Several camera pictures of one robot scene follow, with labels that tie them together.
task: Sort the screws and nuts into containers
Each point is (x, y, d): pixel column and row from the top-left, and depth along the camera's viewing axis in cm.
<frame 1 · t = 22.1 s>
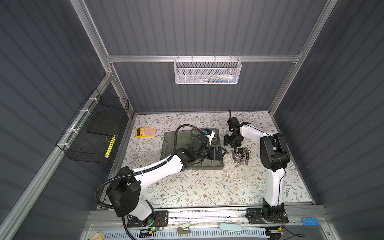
left hand: (221, 150, 77), fingers open
right hand: (230, 145, 102), fingers open
clear green compartment organizer box: (180, 136, 109), on the table
yellow calculator: (145, 131, 110), on the table
pile of screws and nuts: (241, 156, 98), on the table

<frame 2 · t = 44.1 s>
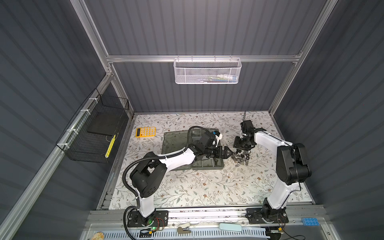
left hand: (228, 153, 83), fingers open
right hand: (238, 146, 97), fingers open
the named things where they were.

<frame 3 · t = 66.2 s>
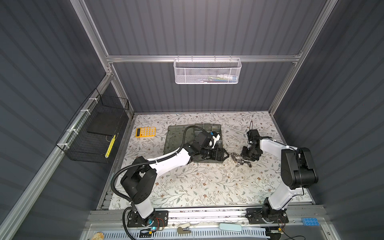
left hand: (224, 154, 81), fingers open
right hand: (247, 157, 95), fingers open
clear green compartment organizer box: (175, 135, 110), on the table
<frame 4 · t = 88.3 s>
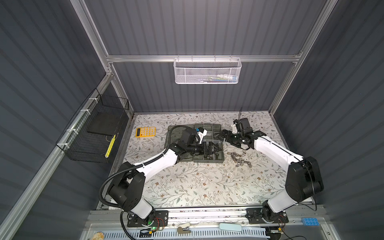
left hand: (214, 149, 80), fingers open
right hand: (224, 139, 89), fingers open
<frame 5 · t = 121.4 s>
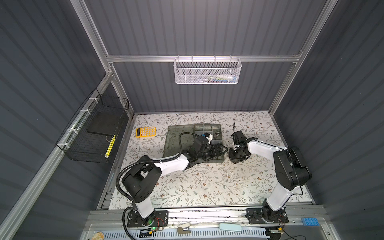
left hand: (225, 151, 82), fingers open
right hand: (233, 159, 95), fingers open
